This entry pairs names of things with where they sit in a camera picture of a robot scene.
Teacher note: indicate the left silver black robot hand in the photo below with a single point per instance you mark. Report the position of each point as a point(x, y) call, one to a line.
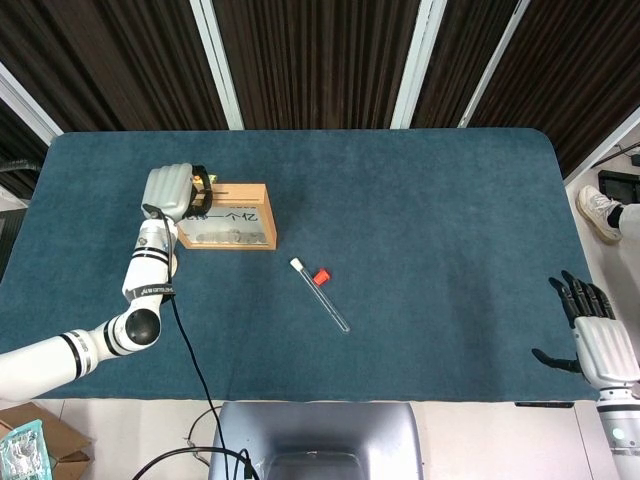
point(167, 190)

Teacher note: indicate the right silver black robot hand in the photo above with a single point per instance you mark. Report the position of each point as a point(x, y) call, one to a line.
point(607, 350)

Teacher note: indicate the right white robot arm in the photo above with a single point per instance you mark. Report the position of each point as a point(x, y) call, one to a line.
point(622, 435)

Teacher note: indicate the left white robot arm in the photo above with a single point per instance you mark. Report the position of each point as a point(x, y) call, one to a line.
point(145, 270)

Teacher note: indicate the black table control panel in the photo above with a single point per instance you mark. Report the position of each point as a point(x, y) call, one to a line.
point(545, 403)

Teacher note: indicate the person leg white trousers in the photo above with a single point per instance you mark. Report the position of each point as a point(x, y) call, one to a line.
point(631, 220)

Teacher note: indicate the white sneaker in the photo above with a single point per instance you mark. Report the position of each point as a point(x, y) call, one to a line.
point(595, 212)

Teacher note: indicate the white tube stopper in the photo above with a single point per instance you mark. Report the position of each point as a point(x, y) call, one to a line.
point(296, 263)

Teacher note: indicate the black floor box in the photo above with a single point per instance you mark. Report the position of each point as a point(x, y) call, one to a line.
point(620, 184)

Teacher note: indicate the red plastic cap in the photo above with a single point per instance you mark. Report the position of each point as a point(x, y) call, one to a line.
point(321, 277)

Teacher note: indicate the clear glass test tube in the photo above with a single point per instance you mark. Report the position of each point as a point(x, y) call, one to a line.
point(325, 300)

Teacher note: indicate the blue table cloth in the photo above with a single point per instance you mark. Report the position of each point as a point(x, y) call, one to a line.
point(400, 225)

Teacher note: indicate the brown cardboard box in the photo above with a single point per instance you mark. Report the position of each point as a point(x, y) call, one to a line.
point(62, 435)

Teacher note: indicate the grey robot torso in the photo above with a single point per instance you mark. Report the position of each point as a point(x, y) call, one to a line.
point(325, 430)

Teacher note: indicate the green plastic bag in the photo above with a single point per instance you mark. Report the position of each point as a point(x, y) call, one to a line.
point(22, 452)

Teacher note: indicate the wooden framed coin bank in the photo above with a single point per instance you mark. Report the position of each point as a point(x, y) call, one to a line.
point(240, 197)

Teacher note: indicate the white partition frame post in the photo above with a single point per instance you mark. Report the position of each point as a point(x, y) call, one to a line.
point(30, 102)
point(217, 60)
point(417, 60)
point(492, 60)

